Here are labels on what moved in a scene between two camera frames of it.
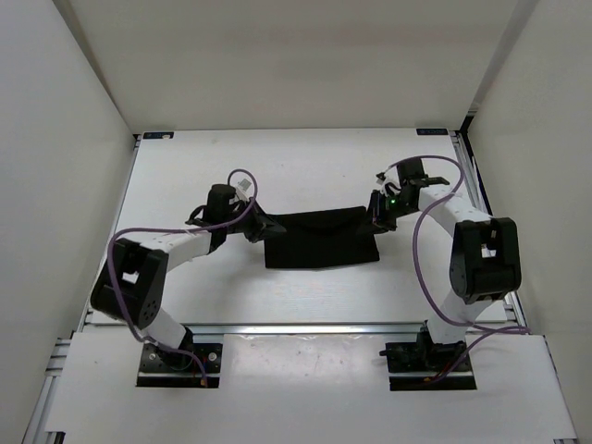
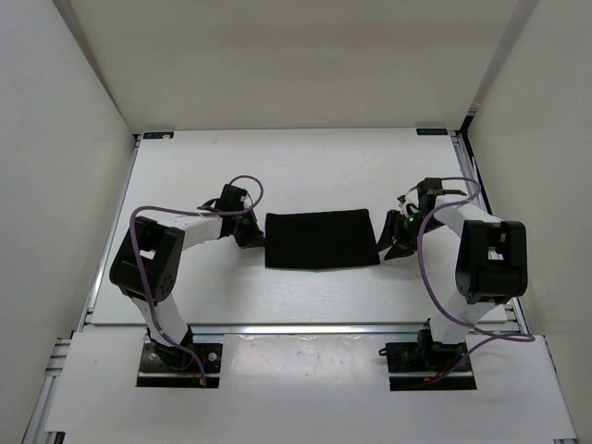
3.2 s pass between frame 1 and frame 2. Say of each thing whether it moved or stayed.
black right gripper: moved
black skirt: stayed
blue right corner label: stayed
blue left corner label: stayed
